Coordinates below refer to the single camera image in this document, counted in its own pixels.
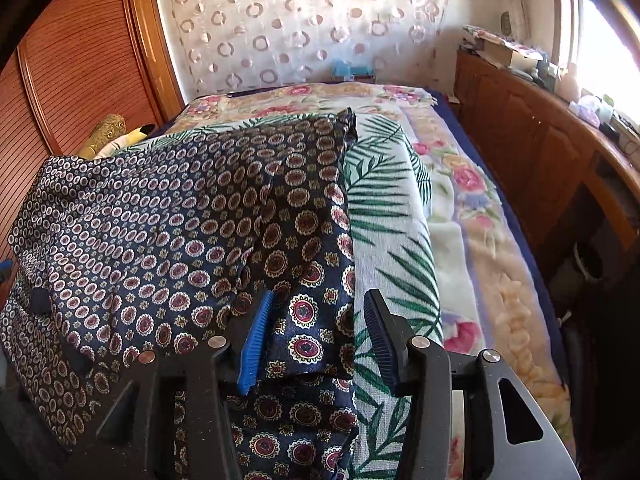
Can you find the cardboard box with cloth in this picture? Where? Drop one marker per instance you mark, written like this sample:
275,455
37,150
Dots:
500,37

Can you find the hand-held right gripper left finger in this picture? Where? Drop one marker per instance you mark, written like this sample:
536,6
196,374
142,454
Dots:
255,340

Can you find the pink thermos bottle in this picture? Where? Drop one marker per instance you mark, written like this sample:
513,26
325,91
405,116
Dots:
570,82

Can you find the palm leaf printed cloth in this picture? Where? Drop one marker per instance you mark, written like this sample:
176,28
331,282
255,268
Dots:
390,240

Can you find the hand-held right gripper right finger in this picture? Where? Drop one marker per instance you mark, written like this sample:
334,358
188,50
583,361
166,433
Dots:
380,340

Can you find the window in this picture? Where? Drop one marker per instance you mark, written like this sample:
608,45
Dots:
600,50

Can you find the blue tissue pack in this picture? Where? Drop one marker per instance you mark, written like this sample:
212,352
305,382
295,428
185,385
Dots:
350,70

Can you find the wooden side cabinet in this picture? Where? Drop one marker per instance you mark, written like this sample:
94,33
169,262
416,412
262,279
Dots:
525,135

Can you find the floral blanket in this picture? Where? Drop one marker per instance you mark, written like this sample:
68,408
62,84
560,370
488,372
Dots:
475,260

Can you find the oval hanging ornament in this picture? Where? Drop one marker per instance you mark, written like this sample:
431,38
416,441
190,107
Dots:
506,22

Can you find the navy circle-patterned garment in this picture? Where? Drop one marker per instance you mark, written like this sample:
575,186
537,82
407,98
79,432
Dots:
150,235

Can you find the dark round bin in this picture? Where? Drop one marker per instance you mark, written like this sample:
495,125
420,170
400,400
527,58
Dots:
590,260

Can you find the wooden slatted wardrobe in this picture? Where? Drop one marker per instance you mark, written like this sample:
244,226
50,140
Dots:
90,85

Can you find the sheer circle-patterned curtain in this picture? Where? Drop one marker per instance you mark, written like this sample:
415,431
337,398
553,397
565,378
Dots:
300,25

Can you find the pink tissue pack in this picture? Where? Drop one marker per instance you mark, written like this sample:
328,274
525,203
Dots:
585,112

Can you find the golden brown cushion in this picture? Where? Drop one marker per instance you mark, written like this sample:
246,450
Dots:
105,132

